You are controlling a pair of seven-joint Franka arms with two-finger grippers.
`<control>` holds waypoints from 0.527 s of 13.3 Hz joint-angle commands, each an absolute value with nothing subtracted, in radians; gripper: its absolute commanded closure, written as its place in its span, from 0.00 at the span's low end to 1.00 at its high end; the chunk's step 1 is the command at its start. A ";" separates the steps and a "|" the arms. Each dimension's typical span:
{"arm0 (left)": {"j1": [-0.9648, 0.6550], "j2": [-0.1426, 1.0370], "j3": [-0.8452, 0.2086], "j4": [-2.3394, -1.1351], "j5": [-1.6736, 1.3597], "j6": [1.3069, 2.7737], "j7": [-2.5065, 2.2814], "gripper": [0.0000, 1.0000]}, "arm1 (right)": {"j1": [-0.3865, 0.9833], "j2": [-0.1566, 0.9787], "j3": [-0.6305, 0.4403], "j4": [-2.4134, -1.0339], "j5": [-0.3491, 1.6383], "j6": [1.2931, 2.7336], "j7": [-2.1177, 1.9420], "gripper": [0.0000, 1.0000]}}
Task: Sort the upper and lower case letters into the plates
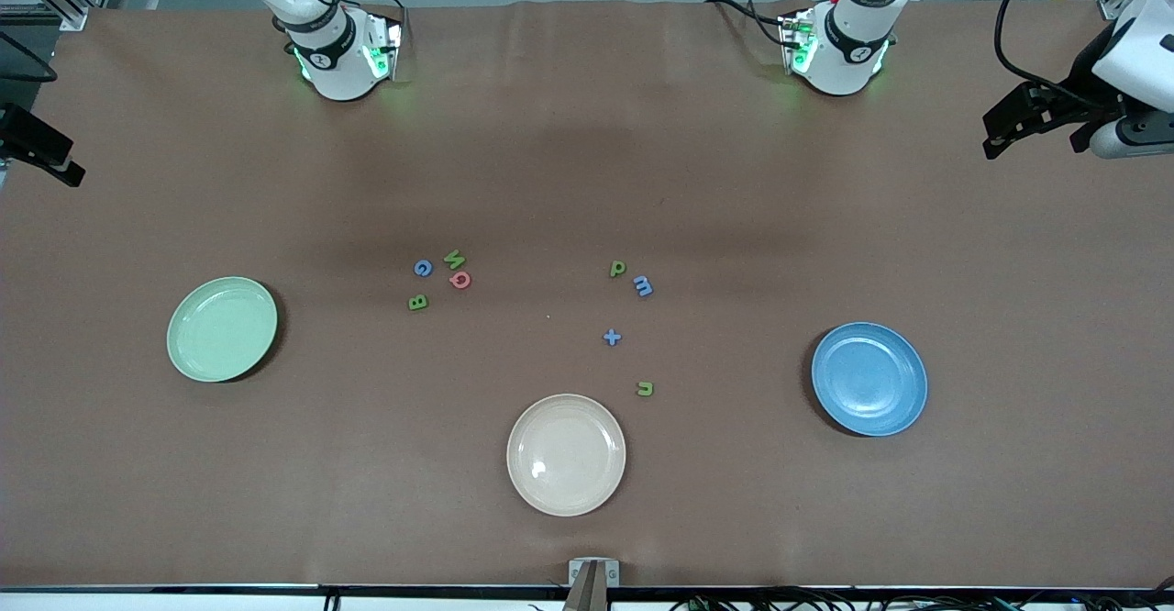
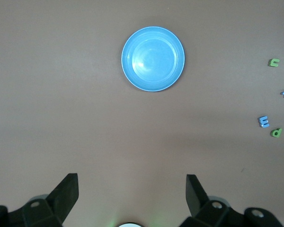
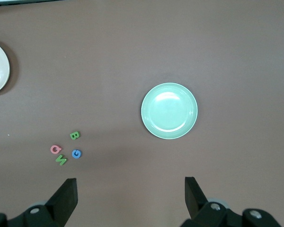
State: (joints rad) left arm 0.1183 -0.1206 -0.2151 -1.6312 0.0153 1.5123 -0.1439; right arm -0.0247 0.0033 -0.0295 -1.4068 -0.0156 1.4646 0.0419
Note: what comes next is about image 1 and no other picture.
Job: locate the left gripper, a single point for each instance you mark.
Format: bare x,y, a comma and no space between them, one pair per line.
1080,81

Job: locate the green letter B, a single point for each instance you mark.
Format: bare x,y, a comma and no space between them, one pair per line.
417,303

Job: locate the green letter W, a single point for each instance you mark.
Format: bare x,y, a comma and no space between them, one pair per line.
454,260

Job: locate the blue letter m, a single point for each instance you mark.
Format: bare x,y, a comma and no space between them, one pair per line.
643,287

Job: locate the green letter p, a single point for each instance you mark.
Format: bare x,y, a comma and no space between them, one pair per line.
613,272

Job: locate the blue plus sign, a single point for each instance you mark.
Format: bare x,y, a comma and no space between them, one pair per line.
612,338

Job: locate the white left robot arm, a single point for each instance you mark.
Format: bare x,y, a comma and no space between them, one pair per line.
839,70

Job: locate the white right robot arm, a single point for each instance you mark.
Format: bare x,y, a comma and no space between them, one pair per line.
344,74

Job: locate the green plate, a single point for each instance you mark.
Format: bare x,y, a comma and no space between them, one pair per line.
220,331

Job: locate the blue plate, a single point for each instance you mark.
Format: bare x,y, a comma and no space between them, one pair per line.
869,379

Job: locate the red letter Q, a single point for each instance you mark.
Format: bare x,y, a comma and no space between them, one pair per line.
453,280

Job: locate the brown table cover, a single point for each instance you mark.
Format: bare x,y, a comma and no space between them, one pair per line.
587,180

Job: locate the beige plate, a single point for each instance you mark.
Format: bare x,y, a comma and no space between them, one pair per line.
566,455

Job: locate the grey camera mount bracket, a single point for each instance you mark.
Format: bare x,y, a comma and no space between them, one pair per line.
578,574

